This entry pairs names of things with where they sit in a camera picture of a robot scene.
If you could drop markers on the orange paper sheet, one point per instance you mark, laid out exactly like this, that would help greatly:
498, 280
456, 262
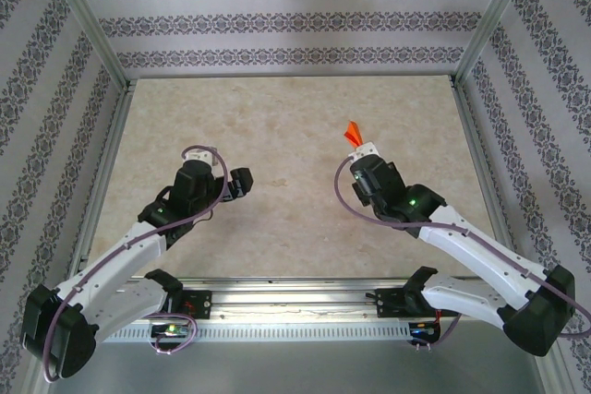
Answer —
353, 133

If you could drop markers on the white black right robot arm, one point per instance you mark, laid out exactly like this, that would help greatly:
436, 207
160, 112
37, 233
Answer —
480, 251

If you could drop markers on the small green circuit board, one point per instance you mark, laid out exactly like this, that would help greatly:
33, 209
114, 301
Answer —
425, 330
170, 330

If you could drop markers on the grey metal panel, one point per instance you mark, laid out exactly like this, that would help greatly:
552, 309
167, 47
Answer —
295, 366

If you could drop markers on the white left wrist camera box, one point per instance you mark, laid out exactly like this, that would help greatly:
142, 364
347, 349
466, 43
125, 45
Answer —
205, 155

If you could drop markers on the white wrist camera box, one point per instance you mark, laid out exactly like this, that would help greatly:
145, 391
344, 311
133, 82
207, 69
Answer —
367, 150
205, 155

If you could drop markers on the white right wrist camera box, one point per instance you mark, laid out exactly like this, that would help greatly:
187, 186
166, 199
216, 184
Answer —
367, 150

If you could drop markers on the aluminium table side rail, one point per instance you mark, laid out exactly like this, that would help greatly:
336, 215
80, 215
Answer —
113, 135
472, 135

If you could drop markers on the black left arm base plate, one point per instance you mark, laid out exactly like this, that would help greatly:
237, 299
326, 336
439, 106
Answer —
201, 304

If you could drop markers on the aluminium mounting rail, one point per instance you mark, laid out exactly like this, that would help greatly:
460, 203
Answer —
295, 297

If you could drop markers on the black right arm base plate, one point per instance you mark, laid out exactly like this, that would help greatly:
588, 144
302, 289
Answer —
390, 306

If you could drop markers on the aluminium frame post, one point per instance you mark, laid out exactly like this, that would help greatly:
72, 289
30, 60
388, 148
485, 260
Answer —
494, 15
86, 15

